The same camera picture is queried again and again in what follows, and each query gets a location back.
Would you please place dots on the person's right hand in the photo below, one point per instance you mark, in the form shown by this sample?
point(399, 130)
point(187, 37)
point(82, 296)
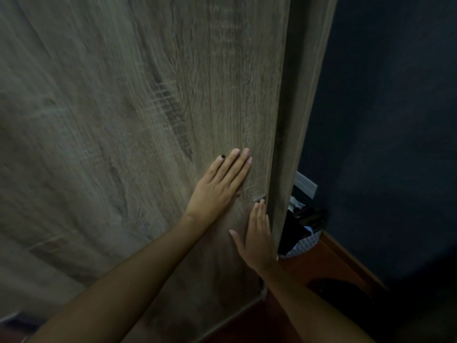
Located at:
point(257, 242)

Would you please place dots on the person's left hand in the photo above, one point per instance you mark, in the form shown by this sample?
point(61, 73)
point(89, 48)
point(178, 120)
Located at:
point(214, 191)

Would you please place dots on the person's right middle finger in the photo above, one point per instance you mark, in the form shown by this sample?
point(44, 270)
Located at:
point(261, 217)

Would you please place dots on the person's right thumb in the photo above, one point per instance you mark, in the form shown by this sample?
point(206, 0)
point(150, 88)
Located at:
point(237, 240)

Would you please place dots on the person's left middle finger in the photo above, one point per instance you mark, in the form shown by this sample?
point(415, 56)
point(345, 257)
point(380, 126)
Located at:
point(238, 164)

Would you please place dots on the person's left little finger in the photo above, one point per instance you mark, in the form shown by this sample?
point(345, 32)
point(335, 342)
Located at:
point(215, 167)

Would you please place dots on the grey wood-grain wardrobe door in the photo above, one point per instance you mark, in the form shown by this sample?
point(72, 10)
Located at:
point(107, 121)

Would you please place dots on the person's right forearm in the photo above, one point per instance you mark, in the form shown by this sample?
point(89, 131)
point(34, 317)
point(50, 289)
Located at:
point(307, 307)

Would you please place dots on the person's left forearm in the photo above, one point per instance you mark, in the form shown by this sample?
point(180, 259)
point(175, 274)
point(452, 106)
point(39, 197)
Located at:
point(121, 278)

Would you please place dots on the checkered white cloth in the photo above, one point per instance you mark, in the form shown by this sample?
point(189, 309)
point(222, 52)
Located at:
point(303, 246)

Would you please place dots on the grey wood wardrobe side panel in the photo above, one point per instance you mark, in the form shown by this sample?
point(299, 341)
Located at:
point(303, 103)

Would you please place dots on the brown wooden baseboard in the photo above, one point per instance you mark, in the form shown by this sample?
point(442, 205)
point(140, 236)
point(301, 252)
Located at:
point(351, 262)

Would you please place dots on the silver metal rail piece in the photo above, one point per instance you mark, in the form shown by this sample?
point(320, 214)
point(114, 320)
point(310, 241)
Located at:
point(305, 183)

